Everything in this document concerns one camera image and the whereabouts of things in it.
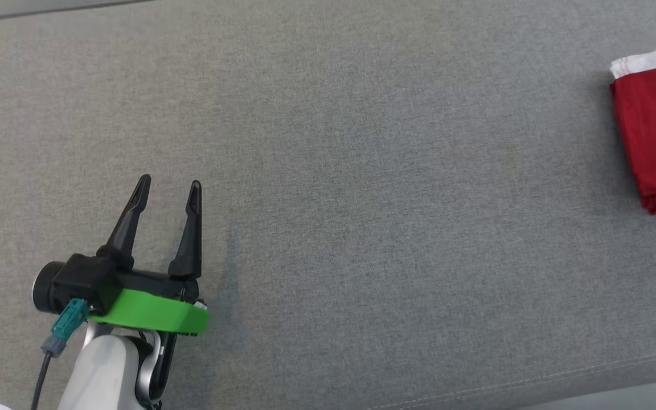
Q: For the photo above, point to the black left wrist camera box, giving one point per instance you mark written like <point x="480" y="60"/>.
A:
<point x="83" y="282"/>

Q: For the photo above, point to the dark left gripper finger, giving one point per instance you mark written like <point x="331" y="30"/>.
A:
<point x="126" y="233"/>
<point x="190" y="245"/>

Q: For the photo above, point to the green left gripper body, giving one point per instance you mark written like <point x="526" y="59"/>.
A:
<point x="151" y="310"/>

